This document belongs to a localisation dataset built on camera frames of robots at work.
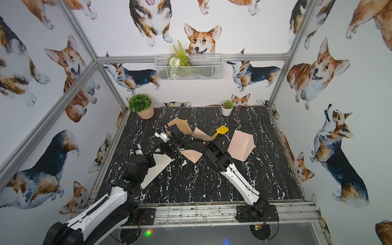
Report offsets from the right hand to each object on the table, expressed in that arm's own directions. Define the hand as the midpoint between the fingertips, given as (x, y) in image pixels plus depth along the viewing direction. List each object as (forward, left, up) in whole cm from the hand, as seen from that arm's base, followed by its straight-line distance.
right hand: (154, 151), depth 94 cm
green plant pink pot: (+28, +11, +12) cm, 33 cm away
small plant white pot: (+33, -47, +5) cm, 58 cm away
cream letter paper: (-1, -24, -3) cm, 24 cm away
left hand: (-3, -2, +8) cm, 9 cm away
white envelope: (-6, -6, 0) cm, 8 cm away
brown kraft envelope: (+21, -16, 0) cm, 26 cm away
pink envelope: (+5, -55, -3) cm, 55 cm away
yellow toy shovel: (+17, -43, -3) cm, 46 cm away
